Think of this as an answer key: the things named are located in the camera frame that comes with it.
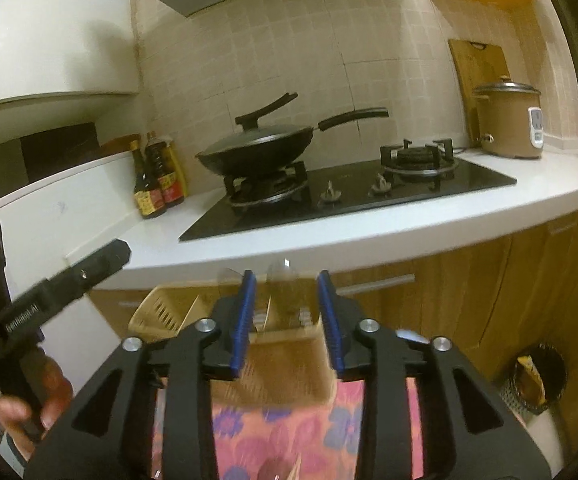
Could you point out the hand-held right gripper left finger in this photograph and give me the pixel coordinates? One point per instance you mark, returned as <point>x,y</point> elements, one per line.
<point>241,322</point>

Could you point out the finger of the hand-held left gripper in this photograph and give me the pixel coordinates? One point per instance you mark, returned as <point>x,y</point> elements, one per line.
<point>76,277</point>

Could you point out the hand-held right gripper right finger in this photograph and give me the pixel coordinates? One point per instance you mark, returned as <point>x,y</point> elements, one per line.
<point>330,322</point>

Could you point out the beige plastic utensil basket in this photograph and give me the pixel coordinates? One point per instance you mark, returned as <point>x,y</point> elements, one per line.
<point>279,360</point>

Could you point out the person's left hand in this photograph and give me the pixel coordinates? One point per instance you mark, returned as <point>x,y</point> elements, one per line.
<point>14,412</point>

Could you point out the clear glass cup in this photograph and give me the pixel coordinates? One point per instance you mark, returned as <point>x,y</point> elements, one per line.
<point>289,285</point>

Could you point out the black glass gas stove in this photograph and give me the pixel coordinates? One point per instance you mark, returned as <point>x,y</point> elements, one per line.
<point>369,210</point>

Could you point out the floral tablecloth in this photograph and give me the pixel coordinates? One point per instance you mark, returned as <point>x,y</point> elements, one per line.
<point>289,440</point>

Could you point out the metal stove knob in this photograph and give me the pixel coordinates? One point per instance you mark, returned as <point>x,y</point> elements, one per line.
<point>382,186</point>
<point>330,192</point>

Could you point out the red label sauce bottle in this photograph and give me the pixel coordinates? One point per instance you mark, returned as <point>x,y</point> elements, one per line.
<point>166,175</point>

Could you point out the black burner grate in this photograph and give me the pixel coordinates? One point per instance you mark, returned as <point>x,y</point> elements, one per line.
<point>419,160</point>
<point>269,187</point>

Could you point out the yellow oil bottle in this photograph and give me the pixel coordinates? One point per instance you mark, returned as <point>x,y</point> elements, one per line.
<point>181,170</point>

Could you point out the black wok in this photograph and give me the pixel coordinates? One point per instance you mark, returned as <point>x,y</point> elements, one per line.
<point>249,157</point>

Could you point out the wooden lower cabinets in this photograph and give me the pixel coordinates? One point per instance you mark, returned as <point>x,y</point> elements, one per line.
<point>494,290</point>

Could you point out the black wok lid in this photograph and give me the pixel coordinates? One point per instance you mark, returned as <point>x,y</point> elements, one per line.
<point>259,137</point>

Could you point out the black mesh trash bin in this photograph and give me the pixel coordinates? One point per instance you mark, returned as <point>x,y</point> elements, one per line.
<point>534,377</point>

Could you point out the beige rice cooker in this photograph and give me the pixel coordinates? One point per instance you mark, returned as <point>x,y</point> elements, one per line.
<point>506,122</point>

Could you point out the wooden cutting board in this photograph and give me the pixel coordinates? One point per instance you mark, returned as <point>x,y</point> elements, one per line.
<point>474,67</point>

